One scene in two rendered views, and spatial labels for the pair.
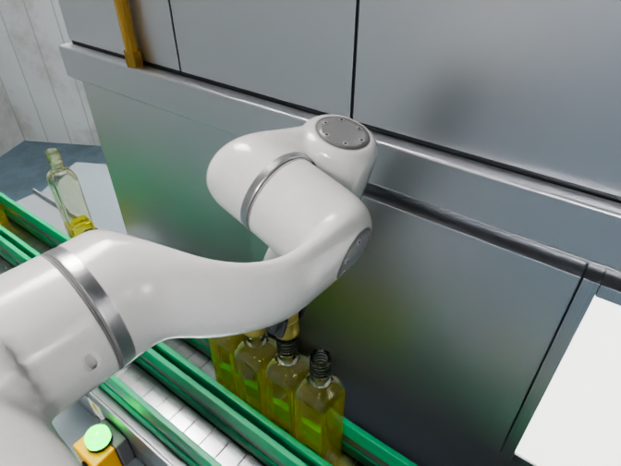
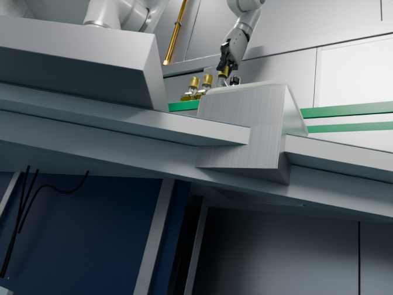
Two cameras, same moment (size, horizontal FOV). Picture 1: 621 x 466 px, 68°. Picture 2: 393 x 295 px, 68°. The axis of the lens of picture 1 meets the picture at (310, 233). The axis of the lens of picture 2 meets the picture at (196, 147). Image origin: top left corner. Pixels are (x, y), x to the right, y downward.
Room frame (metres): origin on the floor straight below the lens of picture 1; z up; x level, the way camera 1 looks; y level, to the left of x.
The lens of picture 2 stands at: (-0.45, 0.11, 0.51)
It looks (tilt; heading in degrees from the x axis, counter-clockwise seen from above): 22 degrees up; 357
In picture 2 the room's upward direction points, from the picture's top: 13 degrees clockwise
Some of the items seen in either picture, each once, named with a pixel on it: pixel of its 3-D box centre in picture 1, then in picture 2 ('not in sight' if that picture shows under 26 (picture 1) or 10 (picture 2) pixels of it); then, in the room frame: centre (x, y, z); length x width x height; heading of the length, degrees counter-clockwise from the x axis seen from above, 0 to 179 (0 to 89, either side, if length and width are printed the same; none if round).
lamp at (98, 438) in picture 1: (97, 436); not in sight; (0.45, 0.38, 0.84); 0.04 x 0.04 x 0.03
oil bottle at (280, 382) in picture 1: (289, 400); not in sight; (0.42, 0.03, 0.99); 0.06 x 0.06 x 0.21; 54
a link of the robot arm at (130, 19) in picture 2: not in sight; (112, 17); (0.15, 0.36, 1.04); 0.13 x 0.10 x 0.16; 127
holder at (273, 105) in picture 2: not in sight; (259, 141); (0.12, -0.05, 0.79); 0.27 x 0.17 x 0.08; 143
